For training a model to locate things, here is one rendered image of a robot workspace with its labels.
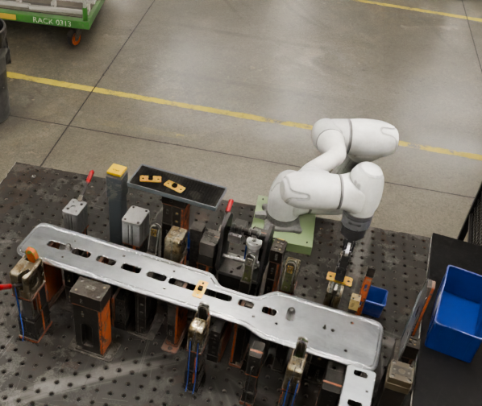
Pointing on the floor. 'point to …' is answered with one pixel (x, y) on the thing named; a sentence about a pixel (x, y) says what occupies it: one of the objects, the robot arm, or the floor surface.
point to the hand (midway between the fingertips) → (341, 270)
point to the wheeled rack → (89, 8)
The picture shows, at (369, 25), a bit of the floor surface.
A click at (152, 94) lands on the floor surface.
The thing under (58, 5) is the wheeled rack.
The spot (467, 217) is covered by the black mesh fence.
